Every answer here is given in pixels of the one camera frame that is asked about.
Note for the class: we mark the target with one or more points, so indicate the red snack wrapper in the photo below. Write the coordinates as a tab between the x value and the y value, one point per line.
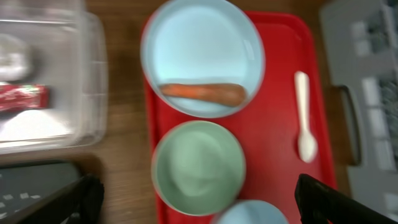
24	97

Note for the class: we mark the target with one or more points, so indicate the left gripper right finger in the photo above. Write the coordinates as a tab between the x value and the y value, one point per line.
319	203

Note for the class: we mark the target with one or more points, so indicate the white plastic spoon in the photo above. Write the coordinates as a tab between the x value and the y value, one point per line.
307	144

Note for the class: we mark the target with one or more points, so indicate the red serving tray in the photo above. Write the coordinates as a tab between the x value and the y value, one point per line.
268	127

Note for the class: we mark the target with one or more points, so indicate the light blue bowl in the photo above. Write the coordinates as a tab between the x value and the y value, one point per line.
250	212

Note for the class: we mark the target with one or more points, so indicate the green bowl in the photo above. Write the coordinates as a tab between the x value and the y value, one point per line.
198	168

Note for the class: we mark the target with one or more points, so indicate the black plastic tray bin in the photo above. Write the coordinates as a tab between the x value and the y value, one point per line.
38	177

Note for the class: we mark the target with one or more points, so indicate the white tissue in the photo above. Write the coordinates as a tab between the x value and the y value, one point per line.
16	59

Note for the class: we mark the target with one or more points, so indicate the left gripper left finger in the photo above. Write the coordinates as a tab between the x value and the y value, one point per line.
79	202

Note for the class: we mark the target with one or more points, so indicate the grey dishwasher rack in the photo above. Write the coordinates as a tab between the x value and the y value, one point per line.
360	38

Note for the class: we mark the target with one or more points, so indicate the clear plastic bin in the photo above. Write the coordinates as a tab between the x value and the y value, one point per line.
69	58

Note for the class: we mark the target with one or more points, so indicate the orange carrot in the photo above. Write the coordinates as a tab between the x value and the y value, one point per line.
226	94

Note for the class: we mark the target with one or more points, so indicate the white rice leftovers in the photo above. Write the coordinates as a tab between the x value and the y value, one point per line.
11	204

